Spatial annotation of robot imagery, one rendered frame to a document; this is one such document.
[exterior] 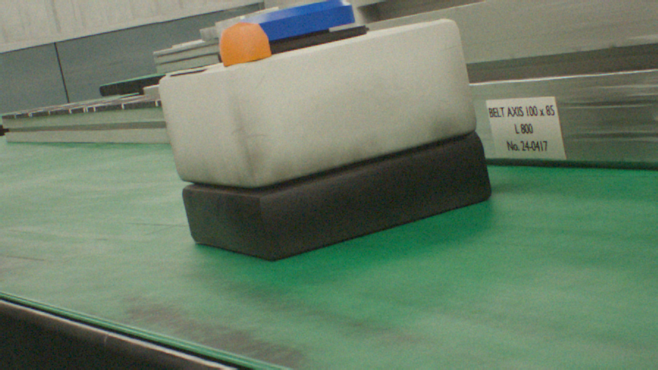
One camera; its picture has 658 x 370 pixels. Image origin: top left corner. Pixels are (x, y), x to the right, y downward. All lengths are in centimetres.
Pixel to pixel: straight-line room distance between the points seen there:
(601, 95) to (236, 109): 12
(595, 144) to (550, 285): 15
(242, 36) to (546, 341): 17
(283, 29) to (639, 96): 11
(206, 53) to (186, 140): 410
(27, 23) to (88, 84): 77
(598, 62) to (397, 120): 8
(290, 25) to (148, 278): 9
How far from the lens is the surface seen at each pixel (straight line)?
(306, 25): 41
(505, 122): 48
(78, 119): 127
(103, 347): 36
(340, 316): 30
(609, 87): 43
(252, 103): 38
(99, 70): 1224
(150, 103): 100
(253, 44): 39
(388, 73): 40
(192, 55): 465
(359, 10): 58
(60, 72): 1211
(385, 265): 35
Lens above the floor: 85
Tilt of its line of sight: 7 degrees down
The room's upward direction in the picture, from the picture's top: 12 degrees counter-clockwise
